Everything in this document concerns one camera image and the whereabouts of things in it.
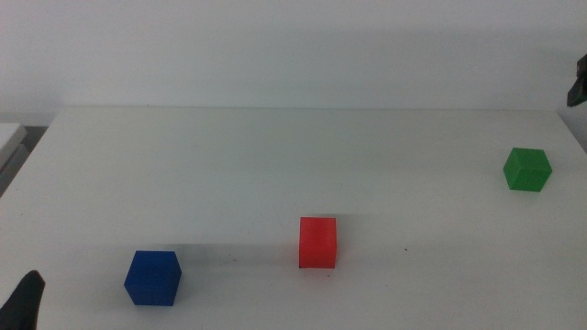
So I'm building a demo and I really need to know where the green cube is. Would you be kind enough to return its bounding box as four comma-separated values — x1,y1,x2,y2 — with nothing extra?
502,147,553,193

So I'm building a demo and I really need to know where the blue cube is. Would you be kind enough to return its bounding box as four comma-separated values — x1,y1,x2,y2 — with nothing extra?
123,249,183,307

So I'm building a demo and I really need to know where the red cube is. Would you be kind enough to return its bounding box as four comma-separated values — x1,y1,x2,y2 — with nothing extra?
298,216,338,270

